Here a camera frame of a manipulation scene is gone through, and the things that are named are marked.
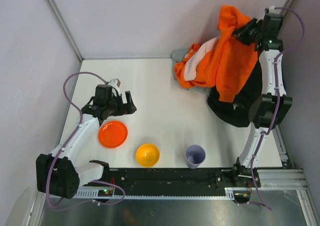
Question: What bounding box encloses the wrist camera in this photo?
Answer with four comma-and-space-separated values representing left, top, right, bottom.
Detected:
264, 6, 276, 14
107, 79, 121, 88

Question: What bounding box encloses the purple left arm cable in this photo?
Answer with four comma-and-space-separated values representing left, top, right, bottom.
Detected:
46, 72, 127, 209

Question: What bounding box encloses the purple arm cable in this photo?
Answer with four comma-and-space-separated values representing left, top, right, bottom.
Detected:
46, 72, 127, 209
234, 7, 306, 210

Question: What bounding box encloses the aluminium frame rail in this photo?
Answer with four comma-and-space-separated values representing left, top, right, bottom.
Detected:
37, 168, 307, 201

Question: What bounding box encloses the lavender plastic cup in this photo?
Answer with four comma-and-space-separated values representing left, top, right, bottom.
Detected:
185, 145, 206, 169

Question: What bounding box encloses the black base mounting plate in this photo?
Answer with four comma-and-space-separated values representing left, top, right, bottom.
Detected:
100, 168, 261, 197

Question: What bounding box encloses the grey cloth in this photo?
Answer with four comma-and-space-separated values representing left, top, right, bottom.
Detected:
170, 49, 189, 81

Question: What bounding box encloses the black cloth garment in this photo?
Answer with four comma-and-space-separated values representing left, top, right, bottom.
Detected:
206, 62, 262, 128

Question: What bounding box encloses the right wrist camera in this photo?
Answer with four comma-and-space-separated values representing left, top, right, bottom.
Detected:
264, 6, 276, 14

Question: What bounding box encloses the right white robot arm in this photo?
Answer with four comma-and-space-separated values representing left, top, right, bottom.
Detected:
232, 9, 293, 185

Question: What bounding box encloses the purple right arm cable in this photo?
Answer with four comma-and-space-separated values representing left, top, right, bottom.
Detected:
234, 7, 306, 210

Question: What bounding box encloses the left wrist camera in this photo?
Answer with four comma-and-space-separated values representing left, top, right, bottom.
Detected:
107, 79, 121, 88

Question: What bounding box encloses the orange plastic plate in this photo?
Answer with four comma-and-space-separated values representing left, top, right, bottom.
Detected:
98, 120, 128, 148

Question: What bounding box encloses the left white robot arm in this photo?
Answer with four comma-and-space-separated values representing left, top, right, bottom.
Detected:
35, 79, 137, 199

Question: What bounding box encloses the yellow plastic bowl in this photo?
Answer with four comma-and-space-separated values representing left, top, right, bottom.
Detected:
135, 143, 160, 168

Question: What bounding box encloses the orange jacket with white lining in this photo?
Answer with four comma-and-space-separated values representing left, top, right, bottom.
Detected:
173, 5, 258, 103

